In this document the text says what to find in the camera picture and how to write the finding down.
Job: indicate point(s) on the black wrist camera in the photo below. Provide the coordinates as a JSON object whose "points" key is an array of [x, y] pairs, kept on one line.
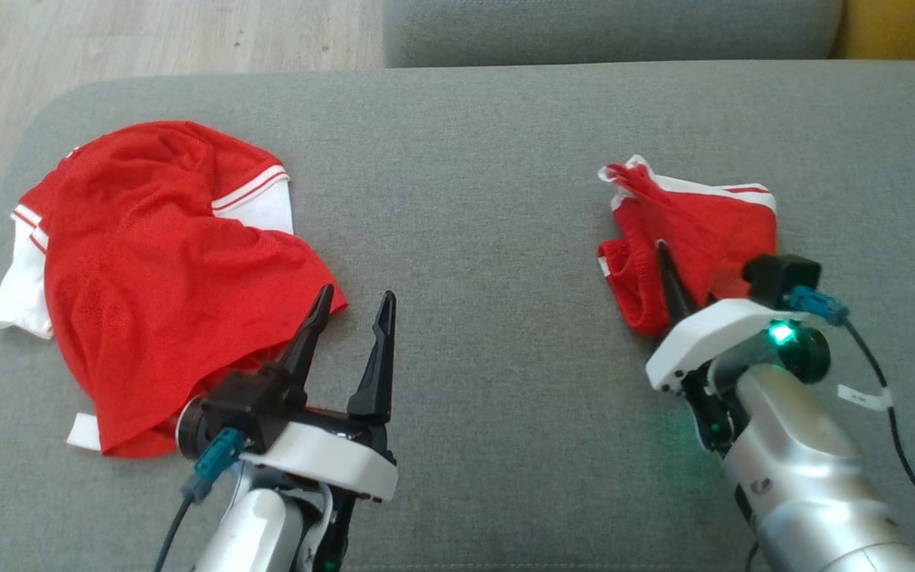
{"points": [[775, 278], [227, 413]]}

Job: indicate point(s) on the red shorts with white trim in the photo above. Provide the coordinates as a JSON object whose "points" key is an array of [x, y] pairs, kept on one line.
{"points": [[712, 230]]}

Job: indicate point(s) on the red jersey with white sleeves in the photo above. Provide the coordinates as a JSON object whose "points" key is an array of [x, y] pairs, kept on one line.
{"points": [[156, 278]]}

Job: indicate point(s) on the small grey sofa seat cushion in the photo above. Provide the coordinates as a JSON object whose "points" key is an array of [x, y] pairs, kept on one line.
{"points": [[608, 32]]}

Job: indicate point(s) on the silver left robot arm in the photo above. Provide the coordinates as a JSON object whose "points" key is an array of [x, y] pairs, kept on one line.
{"points": [[251, 532]]}

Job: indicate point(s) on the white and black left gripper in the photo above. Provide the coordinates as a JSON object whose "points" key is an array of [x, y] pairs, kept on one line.
{"points": [[330, 461]]}

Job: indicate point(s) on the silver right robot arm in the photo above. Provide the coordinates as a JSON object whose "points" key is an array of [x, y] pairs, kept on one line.
{"points": [[799, 469]]}

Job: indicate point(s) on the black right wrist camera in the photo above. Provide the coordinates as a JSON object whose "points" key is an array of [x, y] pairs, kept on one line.
{"points": [[775, 278]]}

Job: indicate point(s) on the yellow sofa back cushion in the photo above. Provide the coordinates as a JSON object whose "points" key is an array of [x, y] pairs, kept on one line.
{"points": [[902, 28]]}

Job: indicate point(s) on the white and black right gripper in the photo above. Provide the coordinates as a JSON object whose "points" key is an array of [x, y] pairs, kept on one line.
{"points": [[704, 334]]}

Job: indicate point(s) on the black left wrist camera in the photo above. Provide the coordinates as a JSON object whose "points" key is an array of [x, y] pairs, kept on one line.
{"points": [[227, 413]]}

